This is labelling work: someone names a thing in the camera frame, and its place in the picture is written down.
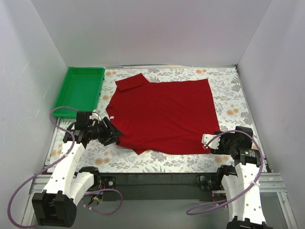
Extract green plastic tray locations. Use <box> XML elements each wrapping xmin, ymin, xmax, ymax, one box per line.
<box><xmin>52</xmin><ymin>67</ymin><xmax>105</xmax><ymax>119</ymax></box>

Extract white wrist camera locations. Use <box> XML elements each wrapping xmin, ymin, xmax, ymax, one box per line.
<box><xmin>202</xmin><ymin>134</ymin><xmax>220</xmax><ymax>150</ymax></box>
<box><xmin>91</xmin><ymin>109</ymin><xmax>102</xmax><ymax>125</ymax></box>

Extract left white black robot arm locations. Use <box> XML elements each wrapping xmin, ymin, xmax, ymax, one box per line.
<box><xmin>32</xmin><ymin>111</ymin><xmax>123</xmax><ymax>228</ymax></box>

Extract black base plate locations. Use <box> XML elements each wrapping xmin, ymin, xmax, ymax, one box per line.
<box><xmin>100</xmin><ymin>173</ymin><xmax>226</xmax><ymax>202</ymax></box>

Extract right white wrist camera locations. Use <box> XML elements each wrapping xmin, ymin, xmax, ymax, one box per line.
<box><xmin>202</xmin><ymin>134</ymin><xmax>220</xmax><ymax>150</ymax></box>

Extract red t shirt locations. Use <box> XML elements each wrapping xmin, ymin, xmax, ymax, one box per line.
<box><xmin>106</xmin><ymin>74</ymin><xmax>219</xmax><ymax>155</ymax></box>

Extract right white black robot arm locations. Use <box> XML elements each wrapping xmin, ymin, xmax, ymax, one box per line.
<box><xmin>202</xmin><ymin>126</ymin><xmax>268</xmax><ymax>229</ymax></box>

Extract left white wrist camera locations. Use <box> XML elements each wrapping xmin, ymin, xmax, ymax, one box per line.
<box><xmin>91</xmin><ymin>109</ymin><xmax>102</xmax><ymax>125</ymax></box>

